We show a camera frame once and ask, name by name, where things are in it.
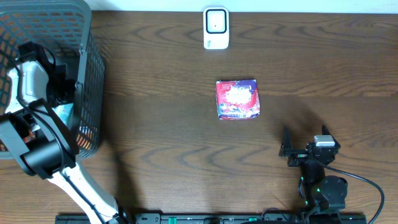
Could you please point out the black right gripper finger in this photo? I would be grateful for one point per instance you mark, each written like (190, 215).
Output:
(286, 146)
(325, 131)

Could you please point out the mint green snack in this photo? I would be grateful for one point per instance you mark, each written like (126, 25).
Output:
(64, 112)

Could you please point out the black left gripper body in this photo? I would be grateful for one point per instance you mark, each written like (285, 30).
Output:
(62, 83)

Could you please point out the grey plastic mesh basket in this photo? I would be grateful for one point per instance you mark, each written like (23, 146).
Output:
(64, 27)

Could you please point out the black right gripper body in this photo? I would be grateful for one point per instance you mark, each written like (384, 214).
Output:
(298, 157)

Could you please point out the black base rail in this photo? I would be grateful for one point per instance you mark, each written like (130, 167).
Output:
(155, 218)

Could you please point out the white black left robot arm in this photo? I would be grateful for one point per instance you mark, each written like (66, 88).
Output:
(38, 139)

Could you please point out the red purple snack bag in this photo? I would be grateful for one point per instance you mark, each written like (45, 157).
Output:
(237, 99)

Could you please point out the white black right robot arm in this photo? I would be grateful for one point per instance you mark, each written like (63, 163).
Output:
(324, 195)

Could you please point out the orange Top chocolate bar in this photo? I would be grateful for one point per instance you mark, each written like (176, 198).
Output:
(30, 137)

